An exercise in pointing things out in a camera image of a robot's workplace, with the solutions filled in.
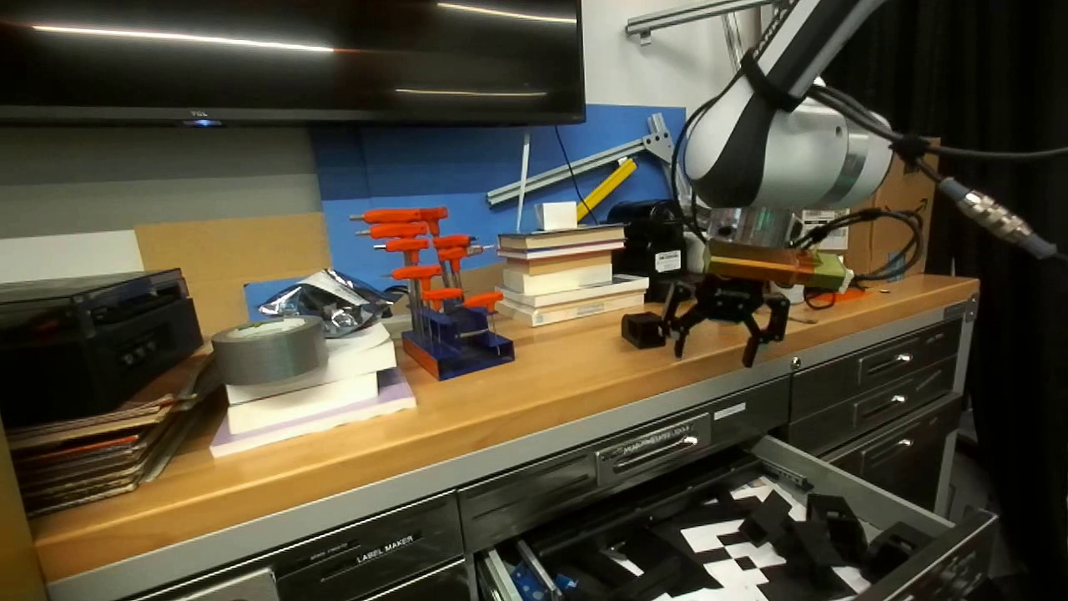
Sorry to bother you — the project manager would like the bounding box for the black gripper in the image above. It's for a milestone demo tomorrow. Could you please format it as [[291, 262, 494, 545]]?
[[666, 277, 790, 367]]

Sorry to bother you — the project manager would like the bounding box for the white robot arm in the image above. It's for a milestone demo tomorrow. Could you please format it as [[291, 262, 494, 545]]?
[[669, 0, 892, 245]]

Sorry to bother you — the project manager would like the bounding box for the grey drawer cabinet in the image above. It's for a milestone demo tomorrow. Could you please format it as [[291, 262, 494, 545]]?
[[33, 277, 977, 601]]

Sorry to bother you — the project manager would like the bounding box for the open grey metal drawer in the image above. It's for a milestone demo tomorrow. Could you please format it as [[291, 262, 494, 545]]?
[[474, 437, 995, 601]]

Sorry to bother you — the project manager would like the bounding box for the black label printer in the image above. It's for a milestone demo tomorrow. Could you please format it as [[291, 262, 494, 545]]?
[[610, 203, 687, 277]]

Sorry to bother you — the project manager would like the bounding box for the stack of books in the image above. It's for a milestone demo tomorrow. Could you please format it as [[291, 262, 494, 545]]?
[[498, 223, 647, 326]]

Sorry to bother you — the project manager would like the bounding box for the cardboard box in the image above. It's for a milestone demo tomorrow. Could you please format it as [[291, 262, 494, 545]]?
[[846, 158, 935, 281]]

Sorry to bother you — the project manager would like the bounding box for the black and white marker board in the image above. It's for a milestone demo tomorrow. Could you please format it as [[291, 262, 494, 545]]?
[[678, 479, 874, 601]]

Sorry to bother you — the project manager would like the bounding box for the white foam block stack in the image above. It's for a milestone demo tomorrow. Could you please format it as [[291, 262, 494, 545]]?
[[211, 323, 419, 456]]

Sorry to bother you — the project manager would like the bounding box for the crumpled foil bag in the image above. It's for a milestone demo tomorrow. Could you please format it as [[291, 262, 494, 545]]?
[[261, 267, 405, 336]]

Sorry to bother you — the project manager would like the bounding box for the black electronic device box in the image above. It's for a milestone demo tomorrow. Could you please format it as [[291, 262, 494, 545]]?
[[0, 267, 204, 424]]

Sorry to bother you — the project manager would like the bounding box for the stack of flat boards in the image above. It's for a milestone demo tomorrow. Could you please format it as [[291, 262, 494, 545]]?
[[8, 353, 219, 516]]

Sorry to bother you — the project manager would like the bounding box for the wrist camera wooden mount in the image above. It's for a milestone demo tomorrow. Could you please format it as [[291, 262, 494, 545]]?
[[708, 245, 856, 289]]

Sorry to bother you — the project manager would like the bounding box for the aluminium rail on wall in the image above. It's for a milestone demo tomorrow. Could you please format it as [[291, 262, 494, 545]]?
[[483, 115, 676, 207]]

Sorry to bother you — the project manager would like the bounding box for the orange handled hex key set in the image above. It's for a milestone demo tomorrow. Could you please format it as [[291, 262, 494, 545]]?
[[360, 207, 516, 381]]

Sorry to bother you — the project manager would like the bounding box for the grey duct tape roll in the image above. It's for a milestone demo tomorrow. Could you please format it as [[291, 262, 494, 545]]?
[[213, 317, 327, 384]]

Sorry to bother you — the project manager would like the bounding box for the wall mounted black monitor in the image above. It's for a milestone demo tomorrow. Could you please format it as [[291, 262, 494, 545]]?
[[0, 0, 589, 124]]

